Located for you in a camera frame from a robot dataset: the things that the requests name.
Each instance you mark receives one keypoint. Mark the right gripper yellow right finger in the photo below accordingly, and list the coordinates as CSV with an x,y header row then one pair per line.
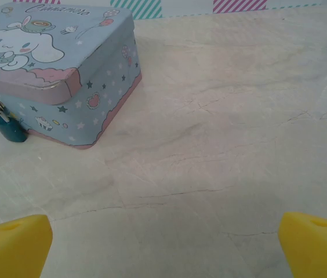
x,y
317,252

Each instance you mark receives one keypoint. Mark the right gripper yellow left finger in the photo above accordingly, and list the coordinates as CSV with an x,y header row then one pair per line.
x,y
12,249

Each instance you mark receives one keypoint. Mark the small teal padlock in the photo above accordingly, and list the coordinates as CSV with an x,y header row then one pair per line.
x,y
11,130

